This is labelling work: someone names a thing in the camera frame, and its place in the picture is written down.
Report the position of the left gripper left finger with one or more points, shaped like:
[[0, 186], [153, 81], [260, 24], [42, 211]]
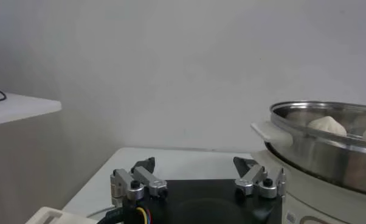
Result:
[[149, 179]]

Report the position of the steel perforated steamer basket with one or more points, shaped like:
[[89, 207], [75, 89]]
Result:
[[323, 158]]

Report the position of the white side table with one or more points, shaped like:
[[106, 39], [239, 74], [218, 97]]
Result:
[[25, 108]]

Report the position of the white electric cooker base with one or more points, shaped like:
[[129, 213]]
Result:
[[307, 194]]

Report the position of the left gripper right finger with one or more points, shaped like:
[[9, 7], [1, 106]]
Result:
[[251, 178]]

